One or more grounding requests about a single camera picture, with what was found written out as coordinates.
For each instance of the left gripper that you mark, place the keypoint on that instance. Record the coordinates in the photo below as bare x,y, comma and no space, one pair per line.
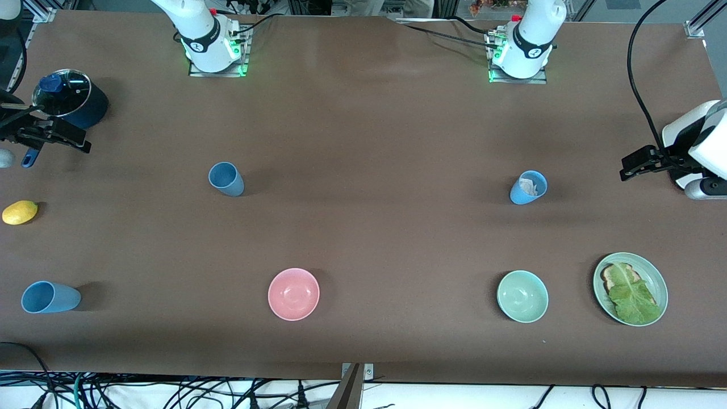
668,157

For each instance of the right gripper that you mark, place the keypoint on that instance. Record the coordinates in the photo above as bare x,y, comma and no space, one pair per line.
12,134

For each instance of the bright blue plastic cup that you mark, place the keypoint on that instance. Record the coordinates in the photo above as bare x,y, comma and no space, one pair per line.
518,197

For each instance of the dull blue plastic cup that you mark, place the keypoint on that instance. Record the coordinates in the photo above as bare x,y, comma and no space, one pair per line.
227,183

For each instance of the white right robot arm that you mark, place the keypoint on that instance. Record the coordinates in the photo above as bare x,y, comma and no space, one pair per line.
204,40

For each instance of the dark blue saucepan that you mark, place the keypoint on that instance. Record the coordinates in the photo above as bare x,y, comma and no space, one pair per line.
95,108

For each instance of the glass lid blue knob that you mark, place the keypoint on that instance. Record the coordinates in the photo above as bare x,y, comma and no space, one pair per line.
71,94

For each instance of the white toaster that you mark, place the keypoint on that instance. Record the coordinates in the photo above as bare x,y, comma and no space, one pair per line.
673,133

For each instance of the yellow lemon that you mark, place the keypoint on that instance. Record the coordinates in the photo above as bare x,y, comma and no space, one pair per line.
20,212

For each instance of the crumpled white paper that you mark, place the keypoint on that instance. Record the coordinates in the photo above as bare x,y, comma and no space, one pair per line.
528,186

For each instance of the green plate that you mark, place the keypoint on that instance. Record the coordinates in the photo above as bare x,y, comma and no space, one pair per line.
654,278

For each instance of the toast slice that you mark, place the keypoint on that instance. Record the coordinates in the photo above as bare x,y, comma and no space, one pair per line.
609,278

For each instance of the green lettuce leaf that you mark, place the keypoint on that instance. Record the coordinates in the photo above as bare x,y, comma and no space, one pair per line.
633,298

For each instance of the large blue plastic cup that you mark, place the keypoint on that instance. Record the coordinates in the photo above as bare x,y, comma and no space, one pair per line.
57,298

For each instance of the mint green bowl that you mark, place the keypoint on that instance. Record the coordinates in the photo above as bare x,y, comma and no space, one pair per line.
522,296

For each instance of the colourful artificial flowers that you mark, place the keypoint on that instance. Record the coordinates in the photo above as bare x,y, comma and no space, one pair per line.
494,5

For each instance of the pink bowl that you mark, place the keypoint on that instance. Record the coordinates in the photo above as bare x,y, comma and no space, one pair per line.
293,294

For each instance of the dark metal bar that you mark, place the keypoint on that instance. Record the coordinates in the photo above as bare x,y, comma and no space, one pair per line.
347,392

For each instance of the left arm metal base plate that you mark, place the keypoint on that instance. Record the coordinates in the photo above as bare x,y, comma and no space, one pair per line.
539,80

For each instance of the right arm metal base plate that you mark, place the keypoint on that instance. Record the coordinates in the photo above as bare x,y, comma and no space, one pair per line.
246,54

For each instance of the small metal bracket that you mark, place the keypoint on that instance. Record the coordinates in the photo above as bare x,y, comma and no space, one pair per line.
368,372

